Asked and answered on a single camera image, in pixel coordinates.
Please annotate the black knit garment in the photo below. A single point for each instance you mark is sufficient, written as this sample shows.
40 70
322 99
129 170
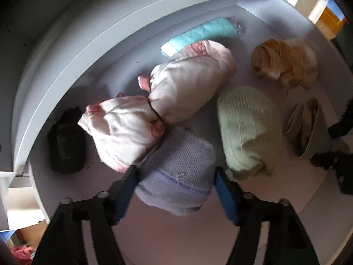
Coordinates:
66 146

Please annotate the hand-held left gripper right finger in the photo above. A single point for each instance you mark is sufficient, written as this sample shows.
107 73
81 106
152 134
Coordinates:
226 196

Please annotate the khaki garment roll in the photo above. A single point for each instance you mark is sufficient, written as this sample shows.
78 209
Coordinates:
306 127

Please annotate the lavender knit sweater roll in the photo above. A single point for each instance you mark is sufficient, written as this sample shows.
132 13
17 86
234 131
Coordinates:
176 165

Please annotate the yellow box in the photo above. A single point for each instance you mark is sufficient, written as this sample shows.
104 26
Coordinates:
331 22

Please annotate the white drawer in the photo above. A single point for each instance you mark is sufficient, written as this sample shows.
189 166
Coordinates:
124 60

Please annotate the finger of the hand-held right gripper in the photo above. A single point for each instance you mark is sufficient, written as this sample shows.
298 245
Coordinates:
344 129
343 176

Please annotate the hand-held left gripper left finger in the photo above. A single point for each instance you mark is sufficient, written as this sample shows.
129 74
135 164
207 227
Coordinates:
124 198

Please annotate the yellow beige garment roll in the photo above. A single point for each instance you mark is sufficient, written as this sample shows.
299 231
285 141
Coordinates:
286 58

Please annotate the pink cloth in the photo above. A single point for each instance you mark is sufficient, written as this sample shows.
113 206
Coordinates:
22 255

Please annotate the teal towel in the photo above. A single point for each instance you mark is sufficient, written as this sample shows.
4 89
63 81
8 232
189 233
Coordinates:
204 31

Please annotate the pale green knit sweater roll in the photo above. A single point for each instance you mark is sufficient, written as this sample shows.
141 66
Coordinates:
248 127

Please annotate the white cabinet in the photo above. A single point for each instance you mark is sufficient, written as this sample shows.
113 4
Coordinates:
82 33

